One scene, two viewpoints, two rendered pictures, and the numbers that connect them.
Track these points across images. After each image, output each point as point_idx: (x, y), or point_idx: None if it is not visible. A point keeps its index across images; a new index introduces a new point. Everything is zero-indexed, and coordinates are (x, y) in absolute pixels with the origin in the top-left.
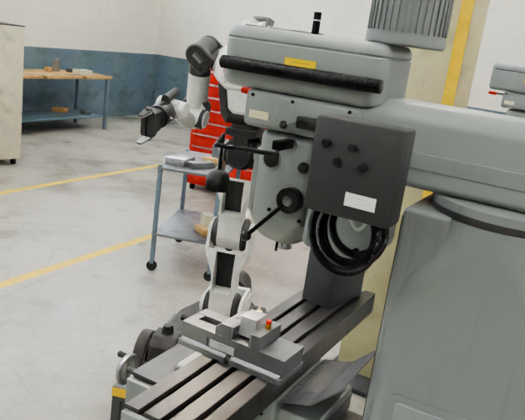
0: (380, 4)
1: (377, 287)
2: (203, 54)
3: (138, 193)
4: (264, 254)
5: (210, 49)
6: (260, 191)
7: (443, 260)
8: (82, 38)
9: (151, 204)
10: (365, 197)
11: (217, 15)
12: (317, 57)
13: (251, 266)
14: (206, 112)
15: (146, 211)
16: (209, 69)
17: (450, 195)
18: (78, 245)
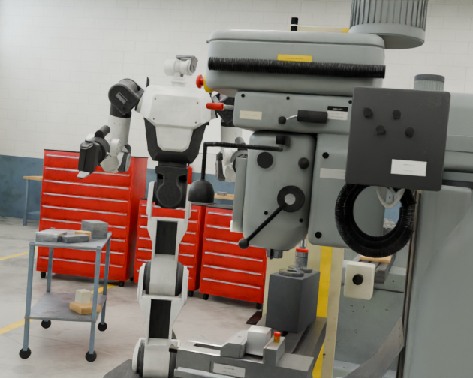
0: (367, 1)
1: None
2: (128, 94)
3: None
4: (140, 330)
5: (133, 89)
6: (254, 195)
7: (471, 229)
8: None
9: (4, 295)
10: (414, 161)
11: (45, 112)
12: (312, 52)
13: (130, 342)
14: (128, 154)
15: (0, 302)
16: (130, 111)
17: (459, 170)
18: None
